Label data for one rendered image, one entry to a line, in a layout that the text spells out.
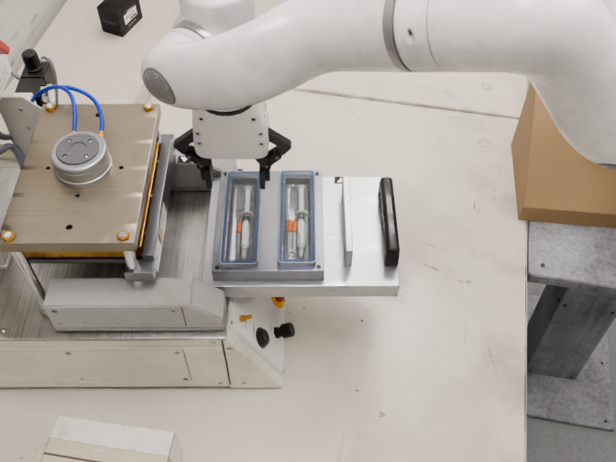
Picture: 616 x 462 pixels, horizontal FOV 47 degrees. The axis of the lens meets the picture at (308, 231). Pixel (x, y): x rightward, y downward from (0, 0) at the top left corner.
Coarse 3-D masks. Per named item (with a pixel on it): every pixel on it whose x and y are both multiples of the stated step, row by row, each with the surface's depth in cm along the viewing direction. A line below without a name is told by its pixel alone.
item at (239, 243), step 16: (240, 176) 114; (256, 176) 114; (240, 192) 112; (256, 192) 112; (240, 208) 110; (256, 208) 110; (224, 224) 108; (240, 224) 108; (256, 224) 108; (224, 240) 106; (240, 240) 106; (256, 240) 106; (224, 256) 105; (240, 256) 105; (256, 256) 105
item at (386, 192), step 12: (384, 180) 113; (384, 192) 111; (384, 204) 110; (384, 216) 109; (384, 228) 108; (396, 228) 107; (384, 240) 108; (396, 240) 106; (396, 252) 105; (396, 264) 107
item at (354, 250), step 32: (352, 192) 117; (352, 224) 113; (352, 256) 106; (384, 256) 109; (224, 288) 106; (256, 288) 106; (288, 288) 106; (320, 288) 106; (352, 288) 106; (384, 288) 106
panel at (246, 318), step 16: (240, 304) 112; (256, 304) 117; (272, 304) 123; (240, 320) 110; (256, 320) 116; (272, 320) 122; (240, 336) 109; (256, 336) 114; (272, 336) 120; (272, 352) 118
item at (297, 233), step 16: (288, 176) 114; (304, 176) 114; (288, 192) 112; (304, 192) 112; (288, 208) 110; (304, 208) 110; (288, 224) 108; (304, 224) 108; (288, 240) 106; (304, 240) 106; (288, 256) 105; (304, 256) 105
